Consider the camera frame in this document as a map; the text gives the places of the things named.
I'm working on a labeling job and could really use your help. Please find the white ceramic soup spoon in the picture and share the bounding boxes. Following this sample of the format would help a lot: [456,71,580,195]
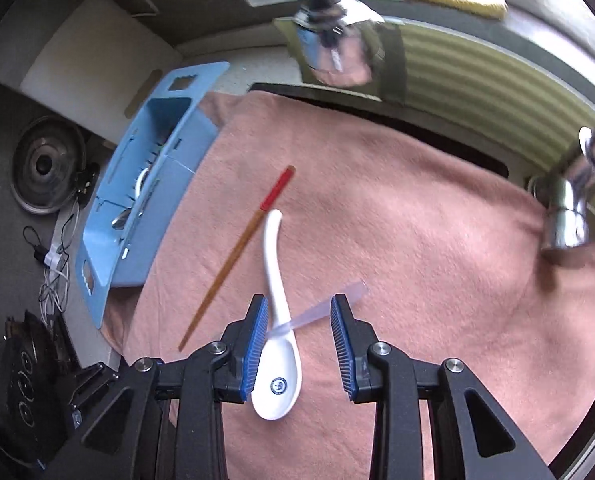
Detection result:
[252,209,303,422]

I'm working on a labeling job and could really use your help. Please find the engraved metal spoon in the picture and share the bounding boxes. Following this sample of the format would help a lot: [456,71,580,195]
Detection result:
[111,208,132,230]

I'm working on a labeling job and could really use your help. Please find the dark curved red chopstick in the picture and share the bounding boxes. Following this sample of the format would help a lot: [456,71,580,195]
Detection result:
[177,165,296,351]

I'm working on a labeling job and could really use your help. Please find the chrome kitchen faucet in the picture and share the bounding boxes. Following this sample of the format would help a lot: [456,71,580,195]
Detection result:
[292,0,595,254]

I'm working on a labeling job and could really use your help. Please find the clear plastic spoon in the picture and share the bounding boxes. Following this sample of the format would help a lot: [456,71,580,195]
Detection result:
[267,281,368,338]

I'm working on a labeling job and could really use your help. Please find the pink towel mat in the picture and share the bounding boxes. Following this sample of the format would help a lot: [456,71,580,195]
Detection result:
[102,92,595,460]

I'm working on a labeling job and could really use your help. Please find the blue plastic drain basket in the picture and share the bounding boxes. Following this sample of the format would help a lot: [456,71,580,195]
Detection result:
[76,62,229,328]

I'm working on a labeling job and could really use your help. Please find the white cutting board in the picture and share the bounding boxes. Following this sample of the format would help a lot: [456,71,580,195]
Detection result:
[20,0,182,144]

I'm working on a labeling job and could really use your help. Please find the white charging cable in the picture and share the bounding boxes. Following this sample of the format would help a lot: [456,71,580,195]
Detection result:
[22,199,86,321]

